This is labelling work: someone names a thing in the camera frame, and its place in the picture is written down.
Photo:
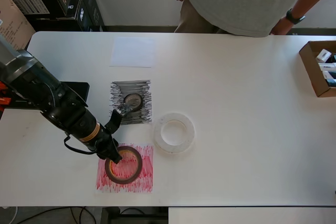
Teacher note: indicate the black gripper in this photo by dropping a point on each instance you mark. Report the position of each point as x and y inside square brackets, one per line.
[106, 146]

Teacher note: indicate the red tape roll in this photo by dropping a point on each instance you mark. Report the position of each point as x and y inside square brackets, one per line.
[123, 179]

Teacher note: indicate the white tape roll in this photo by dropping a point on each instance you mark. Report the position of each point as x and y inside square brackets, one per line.
[157, 133]

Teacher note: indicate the black tape roll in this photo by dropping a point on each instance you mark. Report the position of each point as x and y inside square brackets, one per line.
[137, 100]

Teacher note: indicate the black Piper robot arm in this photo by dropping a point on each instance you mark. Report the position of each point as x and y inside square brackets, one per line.
[39, 87]

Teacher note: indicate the person's left hand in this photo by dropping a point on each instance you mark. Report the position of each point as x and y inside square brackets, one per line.
[282, 27]

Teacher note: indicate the red scribbled paper sheet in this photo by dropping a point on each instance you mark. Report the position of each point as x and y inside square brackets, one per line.
[147, 176]

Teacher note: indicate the black scribbled paper sheet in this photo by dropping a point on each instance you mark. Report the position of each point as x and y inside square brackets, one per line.
[141, 115]

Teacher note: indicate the blank white paper sheet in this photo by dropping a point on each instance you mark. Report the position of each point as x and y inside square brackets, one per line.
[132, 52]

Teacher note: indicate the orange clamp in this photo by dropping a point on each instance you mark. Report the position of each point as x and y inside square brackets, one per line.
[5, 101]
[2, 86]

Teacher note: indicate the black box white print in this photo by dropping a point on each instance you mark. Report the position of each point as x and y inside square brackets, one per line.
[94, 11]

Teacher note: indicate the black box white letters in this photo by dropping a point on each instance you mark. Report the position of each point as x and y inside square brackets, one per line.
[76, 11]

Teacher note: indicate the large GX760A cardboard box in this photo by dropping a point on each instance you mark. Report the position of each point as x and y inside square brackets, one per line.
[13, 24]

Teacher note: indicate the keyboard picture box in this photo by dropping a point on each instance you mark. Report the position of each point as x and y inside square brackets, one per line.
[29, 5]

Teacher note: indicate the open brown cardboard box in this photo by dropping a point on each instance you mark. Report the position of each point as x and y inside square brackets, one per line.
[311, 77]

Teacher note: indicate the black wrist watch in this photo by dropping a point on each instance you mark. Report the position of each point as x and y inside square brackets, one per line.
[295, 17]

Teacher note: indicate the white and teal box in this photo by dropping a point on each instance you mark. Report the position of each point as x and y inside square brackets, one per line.
[330, 75]

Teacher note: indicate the white labelled box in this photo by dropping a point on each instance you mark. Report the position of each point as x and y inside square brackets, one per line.
[326, 66]

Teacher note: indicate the small white box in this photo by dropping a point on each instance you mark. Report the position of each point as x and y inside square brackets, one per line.
[323, 55]

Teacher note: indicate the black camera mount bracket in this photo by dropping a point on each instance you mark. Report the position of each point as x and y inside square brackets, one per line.
[114, 123]

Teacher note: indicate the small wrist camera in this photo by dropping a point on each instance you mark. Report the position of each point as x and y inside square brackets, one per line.
[124, 109]

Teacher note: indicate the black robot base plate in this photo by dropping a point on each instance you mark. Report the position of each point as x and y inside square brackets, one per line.
[78, 89]

